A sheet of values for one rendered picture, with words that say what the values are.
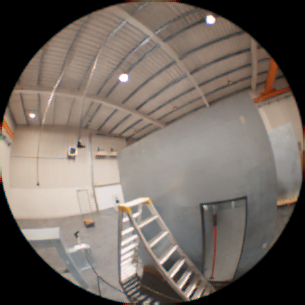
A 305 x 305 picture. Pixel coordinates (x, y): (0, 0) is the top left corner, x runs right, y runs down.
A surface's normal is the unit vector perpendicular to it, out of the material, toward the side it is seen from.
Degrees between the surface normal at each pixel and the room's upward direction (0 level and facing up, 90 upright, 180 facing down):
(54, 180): 90
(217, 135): 90
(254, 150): 90
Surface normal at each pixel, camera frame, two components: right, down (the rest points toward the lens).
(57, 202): 0.73, -0.28
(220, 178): -0.65, -0.04
